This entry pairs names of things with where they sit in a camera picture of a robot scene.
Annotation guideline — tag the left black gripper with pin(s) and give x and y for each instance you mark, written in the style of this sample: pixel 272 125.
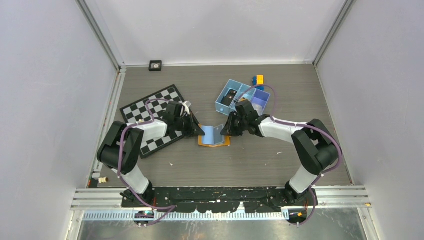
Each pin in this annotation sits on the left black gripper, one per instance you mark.
pixel 194 129

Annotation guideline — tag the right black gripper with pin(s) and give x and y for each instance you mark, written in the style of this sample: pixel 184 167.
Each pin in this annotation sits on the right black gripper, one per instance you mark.
pixel 229 130

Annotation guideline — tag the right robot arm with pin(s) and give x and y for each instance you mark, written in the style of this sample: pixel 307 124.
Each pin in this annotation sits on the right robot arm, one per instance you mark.
pixel 317 149

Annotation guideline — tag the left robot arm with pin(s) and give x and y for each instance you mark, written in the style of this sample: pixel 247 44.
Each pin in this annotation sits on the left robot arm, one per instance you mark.
pixel 121 147

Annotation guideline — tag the black item in tray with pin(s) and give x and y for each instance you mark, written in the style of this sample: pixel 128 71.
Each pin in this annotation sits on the black item in tray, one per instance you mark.
pixel 229 97

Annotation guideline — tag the blue compartment tray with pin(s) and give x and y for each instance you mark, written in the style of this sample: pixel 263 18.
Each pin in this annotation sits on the blue compartment tray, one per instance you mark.
pixel 258 98

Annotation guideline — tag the blue orange toy block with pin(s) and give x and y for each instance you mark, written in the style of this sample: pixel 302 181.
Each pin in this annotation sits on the blue orange toy block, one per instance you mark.
pixel 258 81

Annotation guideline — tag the black white chessboard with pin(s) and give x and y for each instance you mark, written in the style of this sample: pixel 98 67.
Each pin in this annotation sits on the black white chessboard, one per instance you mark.
pixel 154 103

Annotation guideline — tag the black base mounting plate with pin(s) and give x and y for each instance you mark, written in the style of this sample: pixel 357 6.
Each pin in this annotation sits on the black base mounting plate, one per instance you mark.
pixel 217 200

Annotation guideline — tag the small black square device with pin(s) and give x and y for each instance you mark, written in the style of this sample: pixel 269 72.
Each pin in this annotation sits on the small black square device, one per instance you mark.
pixel 155 66

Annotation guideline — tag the small beige peg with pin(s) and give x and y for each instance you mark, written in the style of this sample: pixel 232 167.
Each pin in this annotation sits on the small beige peg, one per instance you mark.
pixel 103 180

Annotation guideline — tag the aluminium frame rail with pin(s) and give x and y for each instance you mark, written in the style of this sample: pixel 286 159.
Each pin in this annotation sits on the aluminium frame rail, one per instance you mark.
pixel 97 199

